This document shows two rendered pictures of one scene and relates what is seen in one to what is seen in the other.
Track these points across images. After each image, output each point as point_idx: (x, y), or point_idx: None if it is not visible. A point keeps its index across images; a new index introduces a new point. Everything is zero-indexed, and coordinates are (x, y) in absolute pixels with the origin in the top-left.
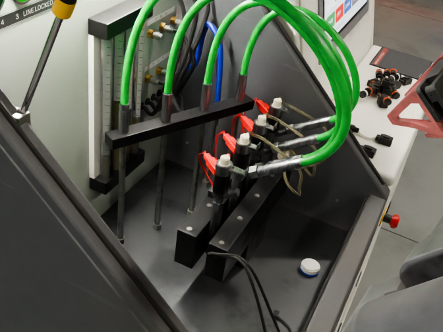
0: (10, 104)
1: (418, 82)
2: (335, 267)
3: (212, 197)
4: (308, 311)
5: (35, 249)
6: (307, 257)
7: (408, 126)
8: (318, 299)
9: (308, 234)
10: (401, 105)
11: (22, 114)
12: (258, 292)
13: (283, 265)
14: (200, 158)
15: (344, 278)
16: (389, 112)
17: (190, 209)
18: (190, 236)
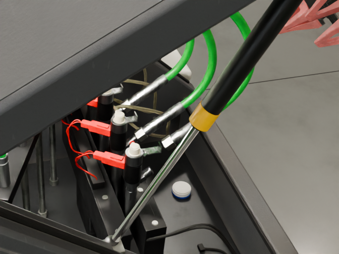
0: (103, 243)
1: (320, 2)
2: (232, 178)
3: (99, 188)
4: (217, 226)
5: None
6: (168, 182)
7: (336, 44)
8: (250, 212)
9: (148, 162)
10: (335, 30)
11: (119, 243)
12: (170, 241)
13: (161, 202)
14: (75, 160)
15: (246, 182)
16: (318, 39)
17: (43, 211)
18: (125, 237)
